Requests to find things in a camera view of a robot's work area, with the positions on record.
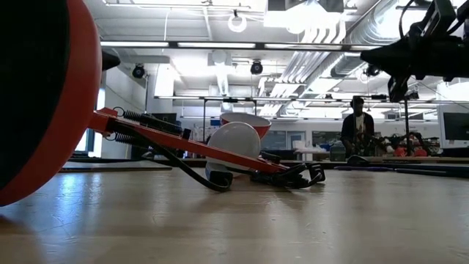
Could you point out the illustrated booklet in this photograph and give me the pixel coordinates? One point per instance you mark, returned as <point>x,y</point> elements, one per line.
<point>110,168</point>

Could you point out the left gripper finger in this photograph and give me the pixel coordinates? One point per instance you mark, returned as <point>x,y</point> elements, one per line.
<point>108,60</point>

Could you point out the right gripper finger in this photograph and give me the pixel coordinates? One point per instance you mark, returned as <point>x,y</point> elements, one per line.
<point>388,53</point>
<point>392,67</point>

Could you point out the white light bulb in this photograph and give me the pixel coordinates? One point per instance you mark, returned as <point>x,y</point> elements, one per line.
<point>234,141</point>

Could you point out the silver ventilation duct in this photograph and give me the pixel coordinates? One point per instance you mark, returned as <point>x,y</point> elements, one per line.
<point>366,29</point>

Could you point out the black ceiling-mounted camera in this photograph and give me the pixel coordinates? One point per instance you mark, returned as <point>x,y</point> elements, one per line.
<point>372,70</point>

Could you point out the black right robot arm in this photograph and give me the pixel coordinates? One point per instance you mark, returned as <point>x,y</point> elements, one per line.
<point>466,55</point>

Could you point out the person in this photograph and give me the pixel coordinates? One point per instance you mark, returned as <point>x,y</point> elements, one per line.
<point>357,128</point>

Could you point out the purple pen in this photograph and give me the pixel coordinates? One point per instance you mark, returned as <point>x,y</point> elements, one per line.
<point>362,168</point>

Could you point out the black pen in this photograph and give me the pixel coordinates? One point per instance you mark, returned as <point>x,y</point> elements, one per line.
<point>425,172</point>

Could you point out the white globe pendant light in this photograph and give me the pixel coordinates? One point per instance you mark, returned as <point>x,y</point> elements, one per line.
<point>237,22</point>

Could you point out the long ceiling light strip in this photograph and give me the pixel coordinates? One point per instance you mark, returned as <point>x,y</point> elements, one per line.
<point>220,45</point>

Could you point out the black aluminium frame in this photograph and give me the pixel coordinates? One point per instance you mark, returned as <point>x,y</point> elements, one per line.
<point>366,165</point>

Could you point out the large black monitor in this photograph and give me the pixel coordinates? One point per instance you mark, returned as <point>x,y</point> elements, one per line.
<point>456,126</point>

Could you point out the black ceiling spotlight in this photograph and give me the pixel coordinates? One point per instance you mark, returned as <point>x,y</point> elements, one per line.
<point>256,67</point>
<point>138,72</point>

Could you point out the small dark monitor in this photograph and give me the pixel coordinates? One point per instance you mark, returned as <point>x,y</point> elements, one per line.
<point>165,117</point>

